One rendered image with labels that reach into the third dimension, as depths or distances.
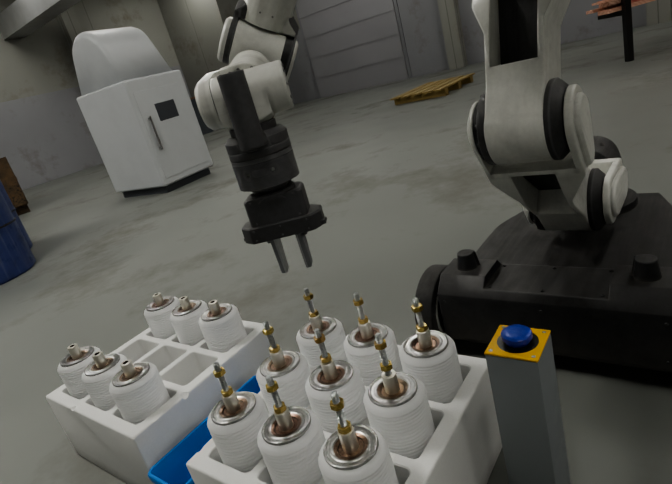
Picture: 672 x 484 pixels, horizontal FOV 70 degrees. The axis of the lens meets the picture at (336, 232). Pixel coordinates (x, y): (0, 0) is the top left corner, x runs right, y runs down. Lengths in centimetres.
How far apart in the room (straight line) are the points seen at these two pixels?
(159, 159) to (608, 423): 422
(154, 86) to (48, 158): 657
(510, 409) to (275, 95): 53
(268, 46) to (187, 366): 75
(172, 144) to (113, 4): 806
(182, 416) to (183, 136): 403
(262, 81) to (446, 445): 57
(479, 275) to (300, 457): 58
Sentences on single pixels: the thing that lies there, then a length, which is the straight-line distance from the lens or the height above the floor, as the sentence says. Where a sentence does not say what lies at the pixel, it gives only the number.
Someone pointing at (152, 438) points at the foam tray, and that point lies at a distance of 108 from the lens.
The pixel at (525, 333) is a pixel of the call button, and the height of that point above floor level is 33.
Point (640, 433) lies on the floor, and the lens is 105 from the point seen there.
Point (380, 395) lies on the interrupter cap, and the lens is 77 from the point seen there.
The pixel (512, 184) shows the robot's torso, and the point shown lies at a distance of 104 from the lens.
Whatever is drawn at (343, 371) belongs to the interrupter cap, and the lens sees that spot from 83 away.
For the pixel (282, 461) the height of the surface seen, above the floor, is 23.
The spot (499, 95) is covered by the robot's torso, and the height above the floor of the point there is 59.
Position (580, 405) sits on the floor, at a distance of 110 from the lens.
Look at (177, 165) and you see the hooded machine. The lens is 484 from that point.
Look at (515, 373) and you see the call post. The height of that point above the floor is 29.
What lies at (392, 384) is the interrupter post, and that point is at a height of 27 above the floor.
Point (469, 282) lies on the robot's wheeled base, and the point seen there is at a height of 20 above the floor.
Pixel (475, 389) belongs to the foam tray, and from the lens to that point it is 86.
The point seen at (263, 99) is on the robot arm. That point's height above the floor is 70.
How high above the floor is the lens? 73
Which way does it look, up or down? 19 degrees down
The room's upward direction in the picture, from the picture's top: 16 degrees counter-clockwise
